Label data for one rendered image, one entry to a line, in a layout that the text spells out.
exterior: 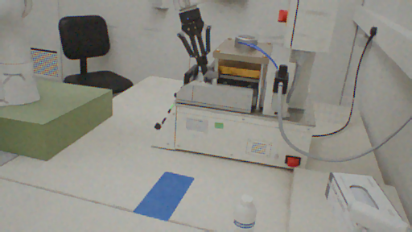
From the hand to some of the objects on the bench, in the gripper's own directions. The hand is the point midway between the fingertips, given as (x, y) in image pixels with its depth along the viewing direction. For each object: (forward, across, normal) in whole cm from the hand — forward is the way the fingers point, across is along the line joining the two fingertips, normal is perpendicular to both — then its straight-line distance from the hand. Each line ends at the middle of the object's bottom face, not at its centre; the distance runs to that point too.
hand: (203, 65), depth 133 cm
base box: (+30, -4, +2) cm, 31 cm away
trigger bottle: (+37, -34, +79) cm, 93 cm away
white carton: (+39, -41, +45) cm, 73 cm away
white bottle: (+34, -14, +59) cm, 70 cm away
